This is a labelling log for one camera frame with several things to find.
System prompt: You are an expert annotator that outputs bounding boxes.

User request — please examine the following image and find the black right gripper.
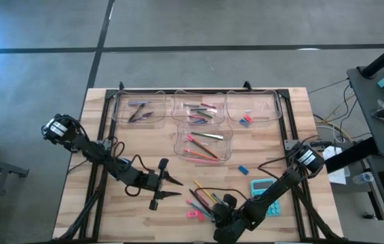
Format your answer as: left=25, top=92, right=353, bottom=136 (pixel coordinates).
left=213, top=193, right=252, bottom=242

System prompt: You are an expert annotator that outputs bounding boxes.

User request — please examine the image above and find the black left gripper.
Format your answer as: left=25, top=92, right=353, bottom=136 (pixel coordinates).
left=138, top=158, right=184, bottom=211

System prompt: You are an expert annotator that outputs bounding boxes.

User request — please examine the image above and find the dark green marker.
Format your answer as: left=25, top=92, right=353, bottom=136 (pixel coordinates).
left=211, top=192, right=227, bottom=206

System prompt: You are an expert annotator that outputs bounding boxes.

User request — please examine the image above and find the yellow pencil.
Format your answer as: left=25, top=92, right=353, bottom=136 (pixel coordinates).
left=193, top=180, right=218, bottom=205

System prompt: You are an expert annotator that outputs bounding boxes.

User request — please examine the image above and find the blue pencil pink eraser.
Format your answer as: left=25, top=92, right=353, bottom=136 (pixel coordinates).
left=186, top=199, right=215, bottom=222

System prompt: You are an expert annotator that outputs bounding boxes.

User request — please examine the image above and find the orange pencil pink eraser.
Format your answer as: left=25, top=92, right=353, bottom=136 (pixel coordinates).
left=187, top=136, right=221, bottom=160
left=183, top=148, right=218, bottom=161

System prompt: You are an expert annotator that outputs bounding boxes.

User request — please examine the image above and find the green pencil pink eraser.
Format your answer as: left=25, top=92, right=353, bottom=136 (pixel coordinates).
left=187, top=134, right=220, bottom=160

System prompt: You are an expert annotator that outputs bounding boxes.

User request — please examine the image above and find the purple pen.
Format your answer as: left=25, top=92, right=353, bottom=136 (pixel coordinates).
left=131, top=111, right=155, bottom=123

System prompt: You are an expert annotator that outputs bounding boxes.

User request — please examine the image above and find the black pen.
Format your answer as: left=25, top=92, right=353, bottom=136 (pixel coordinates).
left=127, top=103, right=146, bottom=123

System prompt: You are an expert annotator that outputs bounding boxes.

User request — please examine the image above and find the teal calculator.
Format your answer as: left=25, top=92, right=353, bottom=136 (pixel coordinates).
left=249, top=178, right=282, bottom=218

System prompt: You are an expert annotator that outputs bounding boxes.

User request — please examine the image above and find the clear plastic bin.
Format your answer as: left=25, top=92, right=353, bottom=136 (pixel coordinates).
left=112, top=89, right=168, bottom=130
left=170, top=89, right=227, bottom=127
left=173, top=124, right=234, bottom=164
left=225, top=89, right=284, bottom=129

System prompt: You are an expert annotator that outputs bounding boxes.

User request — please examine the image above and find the white paper sheet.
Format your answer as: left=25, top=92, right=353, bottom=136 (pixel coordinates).
left=322, top=145, right=347, bottom=186

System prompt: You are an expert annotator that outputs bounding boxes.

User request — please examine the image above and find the clear water bottle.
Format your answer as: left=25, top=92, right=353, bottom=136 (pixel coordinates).
left=351, top=171, right=375, bottom=184

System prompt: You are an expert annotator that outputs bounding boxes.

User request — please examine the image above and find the dark grey desk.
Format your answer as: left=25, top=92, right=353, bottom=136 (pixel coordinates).
left=324, top=66, right=384, bottom=243

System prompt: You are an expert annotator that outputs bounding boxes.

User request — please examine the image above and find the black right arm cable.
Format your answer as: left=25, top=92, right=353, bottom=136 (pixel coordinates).
left=194, top=135, right=320, bottom=204

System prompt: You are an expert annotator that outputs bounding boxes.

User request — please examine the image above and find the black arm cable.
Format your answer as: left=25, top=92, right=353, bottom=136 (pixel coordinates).
left=109, top=135, right=152, bottom=198
left=194, top=135, right=320, bottom=204

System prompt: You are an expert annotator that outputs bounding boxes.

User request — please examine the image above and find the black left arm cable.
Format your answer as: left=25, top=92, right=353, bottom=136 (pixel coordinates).
left=109, top=135, right=152, bottom=198

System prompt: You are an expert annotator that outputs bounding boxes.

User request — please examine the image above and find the black aluminium frame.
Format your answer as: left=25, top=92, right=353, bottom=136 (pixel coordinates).
left=56, top=81, right=341, bottom=243

